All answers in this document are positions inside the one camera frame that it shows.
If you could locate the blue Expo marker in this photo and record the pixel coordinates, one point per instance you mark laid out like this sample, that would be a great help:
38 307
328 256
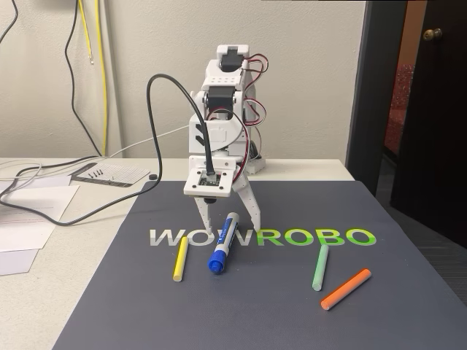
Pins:
226 237

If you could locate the yellow chalk stick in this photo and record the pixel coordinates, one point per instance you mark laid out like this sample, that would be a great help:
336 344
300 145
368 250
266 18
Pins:
180 259

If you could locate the lined paper sheet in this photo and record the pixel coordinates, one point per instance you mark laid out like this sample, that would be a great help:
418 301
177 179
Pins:
120 173

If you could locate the green chalk stick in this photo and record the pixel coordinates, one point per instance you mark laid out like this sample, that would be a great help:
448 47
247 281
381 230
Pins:
320 268

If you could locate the gray WOWROBO mat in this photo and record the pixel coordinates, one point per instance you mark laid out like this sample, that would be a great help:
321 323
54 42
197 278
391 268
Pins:
255 321

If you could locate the orange chalk stick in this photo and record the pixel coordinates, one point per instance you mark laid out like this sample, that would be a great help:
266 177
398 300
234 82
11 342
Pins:
344 289

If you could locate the blank white paper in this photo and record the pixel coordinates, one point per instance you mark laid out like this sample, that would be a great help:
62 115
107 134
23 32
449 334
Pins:
54 181
16 262

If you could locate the white paper with red print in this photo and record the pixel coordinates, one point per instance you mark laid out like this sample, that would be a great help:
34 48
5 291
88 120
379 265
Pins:
36 222

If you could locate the red upholstered seat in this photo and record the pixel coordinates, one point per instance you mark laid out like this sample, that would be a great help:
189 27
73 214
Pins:
399 109

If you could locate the dark brown door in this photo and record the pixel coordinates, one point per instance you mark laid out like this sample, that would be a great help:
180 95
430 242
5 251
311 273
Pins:
438 127

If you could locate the brass door knob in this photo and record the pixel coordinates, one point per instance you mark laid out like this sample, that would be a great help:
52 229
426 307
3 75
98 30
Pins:
433 34

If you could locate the white gripper camera module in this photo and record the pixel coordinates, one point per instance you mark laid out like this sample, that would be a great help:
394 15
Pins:
193 184

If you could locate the dark door frame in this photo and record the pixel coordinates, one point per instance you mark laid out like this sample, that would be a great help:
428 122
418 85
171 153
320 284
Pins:
372 91

